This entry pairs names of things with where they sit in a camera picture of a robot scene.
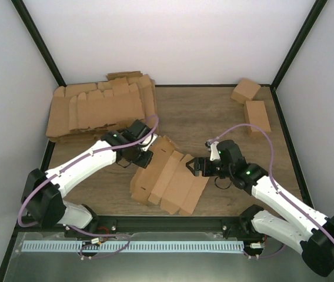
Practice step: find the black frame post right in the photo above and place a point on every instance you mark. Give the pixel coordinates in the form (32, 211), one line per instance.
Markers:
(303, 33)

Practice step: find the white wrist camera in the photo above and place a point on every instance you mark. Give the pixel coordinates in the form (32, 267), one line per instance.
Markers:
(212, 147)
(148, 142)

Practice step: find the black frame post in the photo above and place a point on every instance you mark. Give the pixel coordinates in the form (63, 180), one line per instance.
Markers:
(303, 33)
(33, 31)

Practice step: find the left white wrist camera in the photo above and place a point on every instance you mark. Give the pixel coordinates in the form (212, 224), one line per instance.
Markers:
(148, 142)

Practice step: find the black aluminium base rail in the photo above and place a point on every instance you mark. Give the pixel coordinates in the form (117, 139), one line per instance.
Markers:
(230, 226)

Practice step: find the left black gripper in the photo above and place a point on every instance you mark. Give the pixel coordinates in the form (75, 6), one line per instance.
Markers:
(143, 163)

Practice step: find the cardboard box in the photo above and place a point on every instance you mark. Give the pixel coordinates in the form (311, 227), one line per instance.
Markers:
(245, 90)
(256, 114)
(167, 182)

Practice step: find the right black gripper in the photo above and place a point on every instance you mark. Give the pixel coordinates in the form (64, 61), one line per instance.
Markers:
(196, 171)

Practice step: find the light blue slotted cable duct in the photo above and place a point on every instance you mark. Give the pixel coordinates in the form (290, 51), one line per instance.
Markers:
(61, 246)

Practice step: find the stack of flat cardboard blanks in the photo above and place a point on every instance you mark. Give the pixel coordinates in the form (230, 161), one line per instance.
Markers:
(87, 110)

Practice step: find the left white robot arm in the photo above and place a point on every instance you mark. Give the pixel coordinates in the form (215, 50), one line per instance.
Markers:
(44, 192)

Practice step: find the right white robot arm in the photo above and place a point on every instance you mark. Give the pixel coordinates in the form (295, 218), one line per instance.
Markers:
(302, 228)

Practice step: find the black frame post left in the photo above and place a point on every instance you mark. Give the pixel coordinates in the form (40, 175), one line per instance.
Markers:
(33, 31)

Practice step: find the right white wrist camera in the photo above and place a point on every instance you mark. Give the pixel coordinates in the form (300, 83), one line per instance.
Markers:
(212, 147)

